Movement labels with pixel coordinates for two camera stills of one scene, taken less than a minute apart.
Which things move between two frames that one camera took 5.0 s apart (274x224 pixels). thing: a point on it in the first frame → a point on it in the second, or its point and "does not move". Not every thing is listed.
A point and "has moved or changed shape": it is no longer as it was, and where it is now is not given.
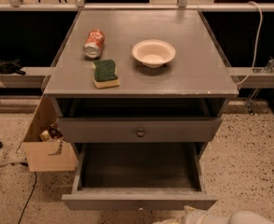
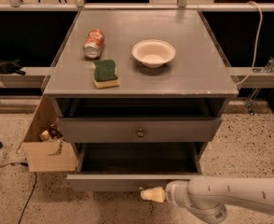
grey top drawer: [133, 130] does not move
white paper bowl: [154, 52] does not move
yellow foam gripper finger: [187, 208] → [156, 193]
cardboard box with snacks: [43, 145] does not move
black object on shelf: [5, 66] does not move
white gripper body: [194, 217] → [171, 192]
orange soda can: [93, 44] does not move
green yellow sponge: [105, 74] does not move
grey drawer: [135, 175] has moved or changed shape
